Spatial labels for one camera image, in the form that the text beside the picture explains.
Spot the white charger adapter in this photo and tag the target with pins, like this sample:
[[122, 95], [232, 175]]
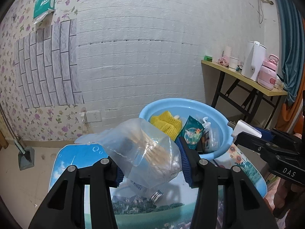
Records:
[[245, 128]]

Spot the grey dustpan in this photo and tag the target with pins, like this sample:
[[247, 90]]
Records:
[[26, 158]]

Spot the orange cloth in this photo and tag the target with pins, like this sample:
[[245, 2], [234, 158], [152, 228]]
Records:
[[286, 116]]

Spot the white electric kettle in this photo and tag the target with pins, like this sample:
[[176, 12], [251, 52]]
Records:
[[253, 59]]

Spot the white cup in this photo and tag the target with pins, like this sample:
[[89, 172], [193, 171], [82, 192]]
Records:
[[233, 62]]

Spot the black object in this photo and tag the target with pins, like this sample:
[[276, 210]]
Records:
[[200, 149]]

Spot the blue curtain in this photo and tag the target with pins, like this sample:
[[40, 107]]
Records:
[[289, 40]]

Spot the blue plastic basin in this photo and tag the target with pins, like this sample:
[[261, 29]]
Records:
[[171, 106]]

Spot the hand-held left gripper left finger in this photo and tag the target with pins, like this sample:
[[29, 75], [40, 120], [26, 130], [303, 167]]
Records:
[[118, 176]]

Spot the green tissue pack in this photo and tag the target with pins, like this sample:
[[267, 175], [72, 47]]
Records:
[[44, 0]]

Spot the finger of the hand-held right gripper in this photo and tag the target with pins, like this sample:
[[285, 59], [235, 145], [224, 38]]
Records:
[[264, 133], [249, 141]]

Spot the small pink item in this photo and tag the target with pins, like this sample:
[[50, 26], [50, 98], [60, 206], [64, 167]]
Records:
[[223, 62]]

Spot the wooden side table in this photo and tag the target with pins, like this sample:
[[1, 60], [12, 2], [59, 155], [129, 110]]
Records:
[[247, 80]]

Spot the green snack packet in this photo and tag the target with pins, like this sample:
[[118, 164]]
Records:
[[191, 132]]

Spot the plush toy with yellow hat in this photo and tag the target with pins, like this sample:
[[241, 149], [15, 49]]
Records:
[[164, 124]]

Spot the pink cloth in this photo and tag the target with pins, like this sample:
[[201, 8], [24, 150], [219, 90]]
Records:
[[281, 192]]

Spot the wooden door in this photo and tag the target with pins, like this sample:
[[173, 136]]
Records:
[[2, 136]]

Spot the pink water bottle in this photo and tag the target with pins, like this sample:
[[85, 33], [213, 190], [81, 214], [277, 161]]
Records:
[[268, 75]]

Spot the white wall socket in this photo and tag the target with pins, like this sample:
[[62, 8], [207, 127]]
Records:
[[94, 116]]

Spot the white wall plug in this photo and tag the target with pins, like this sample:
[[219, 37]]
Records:
[[82, 117]]

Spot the small green box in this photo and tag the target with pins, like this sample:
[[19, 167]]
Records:
[[208, 58]]

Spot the clear bag of wooden swabs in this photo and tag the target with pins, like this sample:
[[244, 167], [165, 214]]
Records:
[[152, 157]]

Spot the clear bottle with silver cap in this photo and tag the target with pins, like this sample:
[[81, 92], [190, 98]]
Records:
[[140, 188]]

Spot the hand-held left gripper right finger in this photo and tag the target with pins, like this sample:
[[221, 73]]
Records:
[[184, 157]]

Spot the frosted bag of white swabs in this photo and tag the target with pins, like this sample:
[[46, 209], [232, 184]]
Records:
[[212, 138]]

